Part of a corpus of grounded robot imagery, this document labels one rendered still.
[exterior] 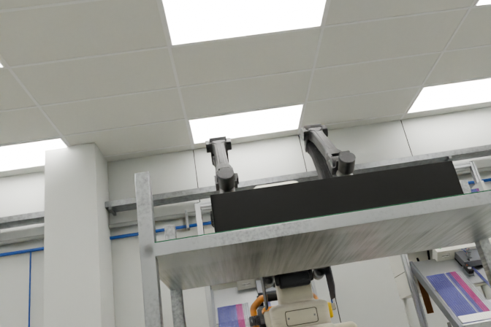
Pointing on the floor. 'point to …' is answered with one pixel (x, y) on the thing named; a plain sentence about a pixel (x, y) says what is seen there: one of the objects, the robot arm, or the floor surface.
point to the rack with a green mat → (301, 244)
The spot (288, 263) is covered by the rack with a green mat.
